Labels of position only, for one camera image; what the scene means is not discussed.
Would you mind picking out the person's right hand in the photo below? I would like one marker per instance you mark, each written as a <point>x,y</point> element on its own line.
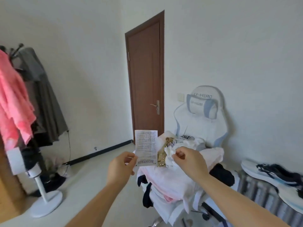
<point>193,164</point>

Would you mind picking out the person's left hand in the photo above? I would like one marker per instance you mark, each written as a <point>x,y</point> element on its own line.
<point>119,170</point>

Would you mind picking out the person's right thumb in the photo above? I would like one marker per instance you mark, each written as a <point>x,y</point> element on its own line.
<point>178,159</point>

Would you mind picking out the person's left thumb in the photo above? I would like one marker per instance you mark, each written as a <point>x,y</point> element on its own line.
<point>130,155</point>

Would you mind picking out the white cloth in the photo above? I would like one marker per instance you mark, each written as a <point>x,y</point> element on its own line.
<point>171,158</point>

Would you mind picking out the white printed paper leaflet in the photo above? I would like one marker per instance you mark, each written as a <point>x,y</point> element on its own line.
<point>146,145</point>

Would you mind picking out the person's right forearm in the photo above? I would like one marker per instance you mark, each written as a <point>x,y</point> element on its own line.
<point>239,205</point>

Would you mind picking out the person's left forearm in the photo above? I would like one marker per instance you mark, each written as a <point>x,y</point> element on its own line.
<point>91,208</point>

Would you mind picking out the gold sequin garment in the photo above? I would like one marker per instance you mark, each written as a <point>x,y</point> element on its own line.
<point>163,151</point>

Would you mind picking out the pile of white clothes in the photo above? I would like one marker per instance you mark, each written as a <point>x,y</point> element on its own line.
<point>170,184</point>

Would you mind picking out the black baseboard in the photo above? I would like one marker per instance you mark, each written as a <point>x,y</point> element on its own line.
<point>101,152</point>

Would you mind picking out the pale pink garment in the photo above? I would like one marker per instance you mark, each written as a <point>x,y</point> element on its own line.
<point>211,157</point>

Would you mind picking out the white and blue gaming chair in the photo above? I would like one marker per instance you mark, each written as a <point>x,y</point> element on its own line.
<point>203,125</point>

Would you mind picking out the dark navy garment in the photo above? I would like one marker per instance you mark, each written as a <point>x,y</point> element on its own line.
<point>147,197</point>

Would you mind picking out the white chair headrest pillow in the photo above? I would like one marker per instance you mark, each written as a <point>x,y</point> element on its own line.
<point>201,107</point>

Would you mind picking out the heap of clothes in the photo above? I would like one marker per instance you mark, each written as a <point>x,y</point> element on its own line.
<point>55,172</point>

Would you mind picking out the brown wooden door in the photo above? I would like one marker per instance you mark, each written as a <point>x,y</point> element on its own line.
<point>146,75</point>

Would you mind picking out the black hanging garment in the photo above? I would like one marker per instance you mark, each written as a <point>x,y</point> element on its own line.
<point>40,137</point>

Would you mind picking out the grey radiator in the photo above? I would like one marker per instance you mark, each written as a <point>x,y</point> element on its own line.
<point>262,198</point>

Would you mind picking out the white and black sneaker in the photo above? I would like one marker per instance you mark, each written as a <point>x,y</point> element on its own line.
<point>272,173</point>
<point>292,198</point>

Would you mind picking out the white standing fan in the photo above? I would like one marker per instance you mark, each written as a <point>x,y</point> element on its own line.
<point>43,198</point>

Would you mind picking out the grey hanging garment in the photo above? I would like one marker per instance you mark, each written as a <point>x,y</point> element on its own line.
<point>45,103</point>

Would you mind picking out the brown wooden cabinet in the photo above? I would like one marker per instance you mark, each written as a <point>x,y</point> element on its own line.
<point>9,186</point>

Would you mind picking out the bright pink hanging garment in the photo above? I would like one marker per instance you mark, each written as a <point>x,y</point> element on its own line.
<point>13,103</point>

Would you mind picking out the beige wall switch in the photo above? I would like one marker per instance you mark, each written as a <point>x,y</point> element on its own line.
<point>181,97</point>

